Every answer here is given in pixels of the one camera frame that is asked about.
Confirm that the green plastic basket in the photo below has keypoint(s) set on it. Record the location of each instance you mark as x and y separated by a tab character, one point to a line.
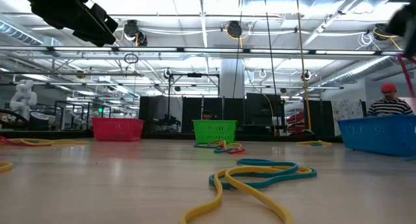
214	131

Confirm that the black partition wall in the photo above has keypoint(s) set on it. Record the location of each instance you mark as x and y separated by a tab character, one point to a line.
256	113

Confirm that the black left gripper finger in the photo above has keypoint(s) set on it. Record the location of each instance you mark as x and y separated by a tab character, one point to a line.
103	24
92	32

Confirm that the black metal table frame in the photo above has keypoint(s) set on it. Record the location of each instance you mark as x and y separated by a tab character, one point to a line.
162	135

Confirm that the black frame enclosure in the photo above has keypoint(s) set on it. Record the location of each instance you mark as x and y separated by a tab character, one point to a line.
56	115

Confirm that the black round hoop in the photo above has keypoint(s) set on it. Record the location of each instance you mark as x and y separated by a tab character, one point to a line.
14	112

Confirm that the blue plastic basket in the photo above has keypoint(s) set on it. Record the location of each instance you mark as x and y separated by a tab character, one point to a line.
380	136

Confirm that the rubber bands near top right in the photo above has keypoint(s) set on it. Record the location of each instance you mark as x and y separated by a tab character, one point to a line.
315	144

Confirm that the long ceiling light bar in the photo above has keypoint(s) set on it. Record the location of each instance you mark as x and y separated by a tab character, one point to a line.
211	50

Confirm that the white robot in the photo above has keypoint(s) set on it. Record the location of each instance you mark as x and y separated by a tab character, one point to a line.
22	97

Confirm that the teal rubber band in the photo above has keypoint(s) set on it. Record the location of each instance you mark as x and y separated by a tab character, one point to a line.
260	160
200	145

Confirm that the black camera rig stand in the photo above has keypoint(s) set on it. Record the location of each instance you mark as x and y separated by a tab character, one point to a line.
169	104

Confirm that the red cart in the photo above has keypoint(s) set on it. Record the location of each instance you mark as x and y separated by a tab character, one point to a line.
294	121

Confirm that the red plastic basket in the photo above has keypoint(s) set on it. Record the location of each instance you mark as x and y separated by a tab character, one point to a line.
117	130

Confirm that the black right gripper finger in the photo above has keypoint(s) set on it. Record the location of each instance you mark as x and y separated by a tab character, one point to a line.
410	45

